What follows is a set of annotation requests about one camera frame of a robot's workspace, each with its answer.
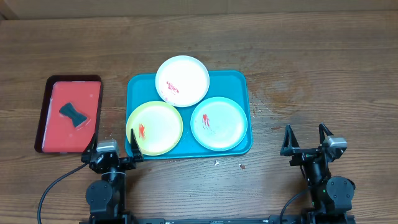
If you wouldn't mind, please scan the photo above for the dark green sponge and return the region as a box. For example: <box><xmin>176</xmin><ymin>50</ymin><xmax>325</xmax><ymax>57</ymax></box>
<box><xmin>59</xmin><ymin>103</ymin><xmax>87</xmax><ymax>128</ymax></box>

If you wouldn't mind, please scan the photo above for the light blue plate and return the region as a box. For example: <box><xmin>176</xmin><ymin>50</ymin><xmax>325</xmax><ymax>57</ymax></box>
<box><xmin>190</xmin><ymin>96</ymin><xmax>248</xmax><ymax>151</ymax></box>

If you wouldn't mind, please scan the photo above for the white plate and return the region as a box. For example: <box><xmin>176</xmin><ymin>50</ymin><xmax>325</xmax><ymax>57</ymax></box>
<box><xmin>155</xmin><ymin>55</ymin><xmax>210</xmax><ymax>107</ymax></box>

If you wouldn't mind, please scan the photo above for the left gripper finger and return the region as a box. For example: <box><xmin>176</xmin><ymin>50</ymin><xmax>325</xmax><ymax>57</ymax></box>
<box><xmin>130</xmin><ymin>129</ymin><xmax>143</xmax><ymax>157</ymax></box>
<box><xmin>83</xmin><ymin>133</ymin><xmax>98</xmax><ymax>154</ymax></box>

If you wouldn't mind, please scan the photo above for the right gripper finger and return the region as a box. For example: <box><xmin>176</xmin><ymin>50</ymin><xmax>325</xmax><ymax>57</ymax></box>
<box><xmin>280</xmin><ymin>124</ymin><xmax>300</xmax><ymax>154</ymax></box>
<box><xmin>318</xmin><ymin>123</ymin><xmax>333</xmax><ymax>144</ymax></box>

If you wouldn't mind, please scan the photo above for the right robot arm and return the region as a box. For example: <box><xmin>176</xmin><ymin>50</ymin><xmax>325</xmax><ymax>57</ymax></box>
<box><xmin>279</xmin><ymin>123</ymin><xmax>356</xmax><ymax>223</ymax></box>

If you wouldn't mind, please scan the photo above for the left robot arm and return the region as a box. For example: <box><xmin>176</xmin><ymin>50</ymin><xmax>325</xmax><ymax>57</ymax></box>
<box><xmin>81</xmin><ymin>130</ymin><xmax>144</xmax><ymax>224</ymax></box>

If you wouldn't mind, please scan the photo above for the yellow-green plate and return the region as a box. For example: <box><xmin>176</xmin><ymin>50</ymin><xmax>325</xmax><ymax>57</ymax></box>
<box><xmin>126</xmin><ymin>101</ymin><xmax>183</xmax><ymax>156</ymax></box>

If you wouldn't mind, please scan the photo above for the dark red tray with water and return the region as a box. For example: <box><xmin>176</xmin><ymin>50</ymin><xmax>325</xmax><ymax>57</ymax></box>
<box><xmin>34</xmin><ymin>75</ymin><xmax>103</xmax><ymax>154</ymax></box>

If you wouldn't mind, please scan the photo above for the teal plastic tray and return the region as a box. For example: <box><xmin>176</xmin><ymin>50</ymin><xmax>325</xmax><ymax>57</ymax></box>
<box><xmin>126</xmin><ymin>70</ymin><xmax>253</xmax><ymax>161</ymax></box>

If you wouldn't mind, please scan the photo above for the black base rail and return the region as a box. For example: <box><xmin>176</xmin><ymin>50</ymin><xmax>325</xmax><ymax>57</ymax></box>
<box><xmin>79</xmin><ymin>214</ymin><xmax>356</xmax><ymax>224</ymax></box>

